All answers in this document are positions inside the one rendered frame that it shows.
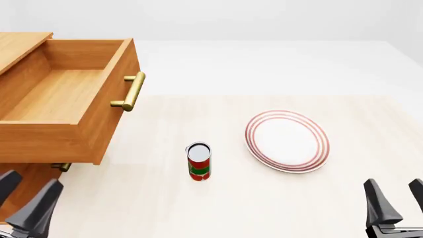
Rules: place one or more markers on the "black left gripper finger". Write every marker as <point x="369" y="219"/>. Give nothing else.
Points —
<point x="8" y="183"/>
<point x="36" y="210"/>

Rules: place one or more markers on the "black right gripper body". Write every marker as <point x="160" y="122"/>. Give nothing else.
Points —
<point x="403" y="232"/>

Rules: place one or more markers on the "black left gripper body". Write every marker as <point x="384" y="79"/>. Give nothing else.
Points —
<point x="4" y="234"/>

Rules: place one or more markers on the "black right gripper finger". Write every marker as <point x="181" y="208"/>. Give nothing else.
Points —
<point x="419" y="191"/>
<point x="380" y="205"/>

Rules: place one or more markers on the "closed wooden drawer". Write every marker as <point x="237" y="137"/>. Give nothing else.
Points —
<point x="33" y="178"/>

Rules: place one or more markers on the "open wooden drawer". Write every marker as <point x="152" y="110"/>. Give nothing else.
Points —
<point x="59" y="89"/>

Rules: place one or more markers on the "wooden cabinet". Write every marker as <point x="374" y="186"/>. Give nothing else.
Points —
<point x="20" y="47"/>

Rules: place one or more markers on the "white plate with red rings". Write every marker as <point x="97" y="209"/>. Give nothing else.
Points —
<point x="287" y="141"/>

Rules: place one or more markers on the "red and green tin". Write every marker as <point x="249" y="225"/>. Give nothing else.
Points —
<point x="199" y="163"/>

